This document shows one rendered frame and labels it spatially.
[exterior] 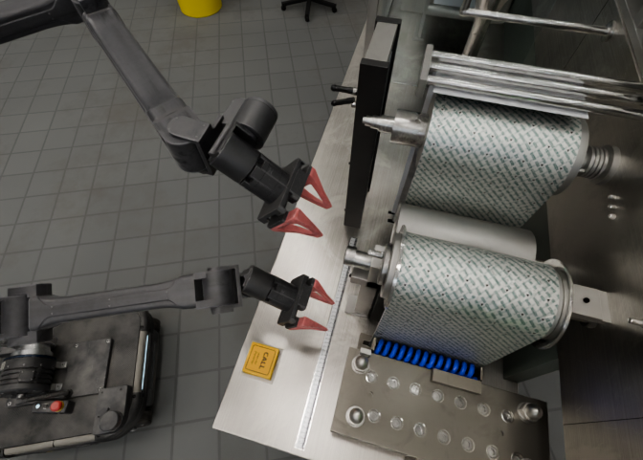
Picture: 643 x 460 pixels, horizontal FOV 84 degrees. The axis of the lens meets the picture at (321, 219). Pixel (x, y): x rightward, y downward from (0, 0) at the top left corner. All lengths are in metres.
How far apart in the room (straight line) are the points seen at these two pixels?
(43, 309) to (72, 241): 1.69
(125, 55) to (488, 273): 0.67
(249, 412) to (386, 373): 0.33
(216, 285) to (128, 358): 1.14
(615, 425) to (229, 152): 0.64
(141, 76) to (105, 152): 2.23
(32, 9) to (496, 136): 0.85
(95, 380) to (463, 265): 1.54
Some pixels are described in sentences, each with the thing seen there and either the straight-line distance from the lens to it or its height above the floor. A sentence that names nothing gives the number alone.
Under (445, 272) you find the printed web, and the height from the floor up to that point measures 1.31.
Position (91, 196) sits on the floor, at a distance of 2.67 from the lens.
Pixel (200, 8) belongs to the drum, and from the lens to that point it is 3.95.
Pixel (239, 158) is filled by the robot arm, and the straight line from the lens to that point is 0.52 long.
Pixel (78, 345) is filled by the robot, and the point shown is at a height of 0.26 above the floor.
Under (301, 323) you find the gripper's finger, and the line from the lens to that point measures 0.73.
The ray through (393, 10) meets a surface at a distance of 1.42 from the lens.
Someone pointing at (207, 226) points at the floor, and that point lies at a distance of 2.23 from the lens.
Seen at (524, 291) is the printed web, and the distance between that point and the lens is 0.63.
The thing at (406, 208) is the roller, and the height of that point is 1.23.
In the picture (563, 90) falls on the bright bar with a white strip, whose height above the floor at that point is 1.45.
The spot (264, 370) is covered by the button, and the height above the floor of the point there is 0.92.
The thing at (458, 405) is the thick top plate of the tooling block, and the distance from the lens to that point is 0.84.
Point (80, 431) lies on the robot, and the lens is 1.83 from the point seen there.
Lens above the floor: 1.82
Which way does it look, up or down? 58 degrees down
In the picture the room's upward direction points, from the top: straight up
